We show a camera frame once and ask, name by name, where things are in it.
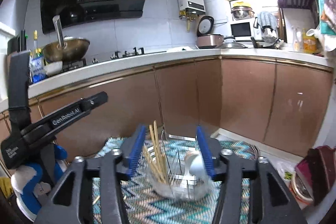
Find wooden chopstick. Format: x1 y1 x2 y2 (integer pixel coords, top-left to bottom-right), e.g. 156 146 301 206
149 160 166 184
142 145 163 182
153 121 168 184
148 124 165 184

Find blue white gloved left hand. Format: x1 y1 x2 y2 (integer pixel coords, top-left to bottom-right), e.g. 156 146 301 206
11 144 68 222

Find zigzag woven table mat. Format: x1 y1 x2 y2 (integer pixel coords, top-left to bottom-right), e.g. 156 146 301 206
92 138 259 223

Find blue label bottle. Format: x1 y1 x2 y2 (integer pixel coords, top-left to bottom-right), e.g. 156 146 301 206
30 30 47 84

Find lower copper cabinets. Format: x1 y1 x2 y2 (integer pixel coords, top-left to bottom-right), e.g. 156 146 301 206
29 52 334 160

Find gas stove top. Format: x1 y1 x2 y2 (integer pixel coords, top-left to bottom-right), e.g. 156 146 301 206
61 46 170 73

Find maroon dustpan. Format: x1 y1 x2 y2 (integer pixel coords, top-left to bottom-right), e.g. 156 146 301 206
294 145 335 206

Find glass pan lid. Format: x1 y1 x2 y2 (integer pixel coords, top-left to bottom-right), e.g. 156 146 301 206
217 36 247 49

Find copper rice cooker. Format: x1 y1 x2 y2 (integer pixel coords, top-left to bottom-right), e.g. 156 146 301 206
197 15 224 49

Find white microwave oven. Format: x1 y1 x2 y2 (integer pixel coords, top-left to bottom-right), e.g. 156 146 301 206
231 18 261 42

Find orange liquid bottle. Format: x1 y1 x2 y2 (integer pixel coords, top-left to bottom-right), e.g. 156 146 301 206
302 29 317 53

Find blue grey hanging towel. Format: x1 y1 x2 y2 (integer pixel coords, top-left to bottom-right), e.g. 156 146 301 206
257 11 277 32

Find steel pot on microwave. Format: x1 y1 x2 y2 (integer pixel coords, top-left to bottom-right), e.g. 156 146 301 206
231 2 255 20

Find white plastic bag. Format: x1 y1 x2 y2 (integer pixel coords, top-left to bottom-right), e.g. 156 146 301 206
306 29 336 52

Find brown patterned hanging apron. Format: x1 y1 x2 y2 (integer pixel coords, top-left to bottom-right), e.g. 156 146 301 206
318 0 335 36

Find wire utensil drainer basket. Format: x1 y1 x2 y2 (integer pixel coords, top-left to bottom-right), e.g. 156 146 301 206
143 130 212 202

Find brass wok with handle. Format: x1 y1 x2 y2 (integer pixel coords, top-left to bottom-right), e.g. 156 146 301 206
42 15 90 63

